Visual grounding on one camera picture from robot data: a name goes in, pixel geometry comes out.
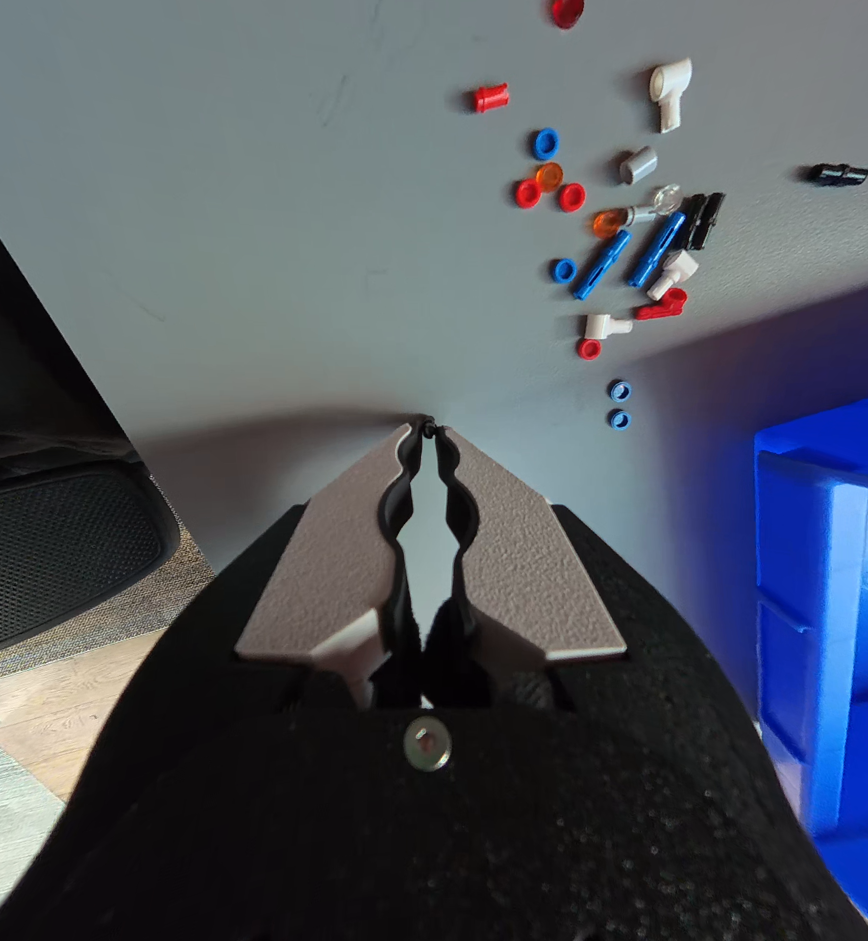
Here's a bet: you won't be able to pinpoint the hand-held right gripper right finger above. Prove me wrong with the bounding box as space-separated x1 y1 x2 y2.
434 426 629 663

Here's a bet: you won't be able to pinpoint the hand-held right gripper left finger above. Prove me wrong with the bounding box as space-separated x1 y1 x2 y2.
234 422 420 709

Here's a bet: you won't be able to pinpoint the scattered small lego pieces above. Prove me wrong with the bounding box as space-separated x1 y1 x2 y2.
471 0 729 432

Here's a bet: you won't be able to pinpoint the black mesh office chair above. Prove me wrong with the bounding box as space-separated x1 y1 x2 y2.
0 180 182 663

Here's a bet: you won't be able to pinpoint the blue plastic bin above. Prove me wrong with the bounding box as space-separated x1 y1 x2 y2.
753 388 868 941

